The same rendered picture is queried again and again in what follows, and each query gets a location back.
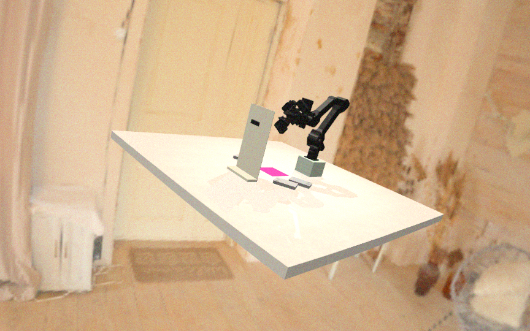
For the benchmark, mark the pink flat square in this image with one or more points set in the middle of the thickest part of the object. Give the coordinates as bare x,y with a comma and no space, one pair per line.
272,171

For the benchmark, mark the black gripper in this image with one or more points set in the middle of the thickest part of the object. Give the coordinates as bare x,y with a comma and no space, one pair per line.
293,116

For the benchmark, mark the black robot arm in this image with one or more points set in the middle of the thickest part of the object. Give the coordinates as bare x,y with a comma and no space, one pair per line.
312,118

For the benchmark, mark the beige panel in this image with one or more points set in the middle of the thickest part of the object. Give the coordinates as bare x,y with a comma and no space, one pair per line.
254,143

